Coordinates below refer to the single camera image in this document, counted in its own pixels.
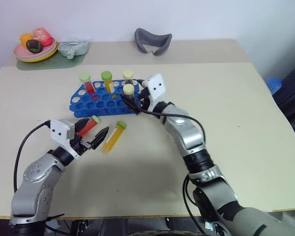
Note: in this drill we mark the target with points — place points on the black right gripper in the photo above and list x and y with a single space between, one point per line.
143 98

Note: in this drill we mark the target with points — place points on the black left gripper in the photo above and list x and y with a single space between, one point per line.
78 145

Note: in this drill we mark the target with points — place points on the red tube green cap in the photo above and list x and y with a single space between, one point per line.
88 84
89 126

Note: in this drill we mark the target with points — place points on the dark tube yellow cap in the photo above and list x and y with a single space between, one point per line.
128 76
128 91

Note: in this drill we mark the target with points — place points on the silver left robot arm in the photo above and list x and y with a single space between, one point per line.
34 172

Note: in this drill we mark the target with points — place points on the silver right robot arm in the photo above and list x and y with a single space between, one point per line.
186 132

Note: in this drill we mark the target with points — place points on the blue test tube rack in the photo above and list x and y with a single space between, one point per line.
105 104

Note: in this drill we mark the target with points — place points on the yellow tube green cap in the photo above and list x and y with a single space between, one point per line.
108 81
114 137

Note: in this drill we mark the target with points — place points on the grey curved face pad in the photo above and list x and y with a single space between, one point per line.
147 41

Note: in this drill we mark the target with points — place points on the green placemat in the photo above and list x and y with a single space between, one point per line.
64 62

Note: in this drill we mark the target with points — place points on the pale green pouch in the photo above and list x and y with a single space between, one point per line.
73 48

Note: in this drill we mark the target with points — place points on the yellow plate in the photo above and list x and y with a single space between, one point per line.
50 55

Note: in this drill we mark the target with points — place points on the dark brown green toy food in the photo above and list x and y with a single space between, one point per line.
34 46

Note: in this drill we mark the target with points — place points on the pink plate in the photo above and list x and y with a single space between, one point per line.
22 52

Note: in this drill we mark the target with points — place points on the pink toy food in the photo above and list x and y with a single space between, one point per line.
43 36

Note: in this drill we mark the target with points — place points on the orange toy food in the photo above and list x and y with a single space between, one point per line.
26 38

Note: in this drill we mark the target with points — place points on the blue water bottle cap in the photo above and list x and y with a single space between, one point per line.
273 85

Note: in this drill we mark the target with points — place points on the dark furniture beside table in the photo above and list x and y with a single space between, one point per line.
292 98

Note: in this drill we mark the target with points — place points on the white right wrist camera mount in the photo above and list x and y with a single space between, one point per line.
156 89

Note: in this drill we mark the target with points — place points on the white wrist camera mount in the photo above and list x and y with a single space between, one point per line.
156 89
60 130

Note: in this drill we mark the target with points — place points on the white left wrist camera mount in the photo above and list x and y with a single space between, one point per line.
60 130

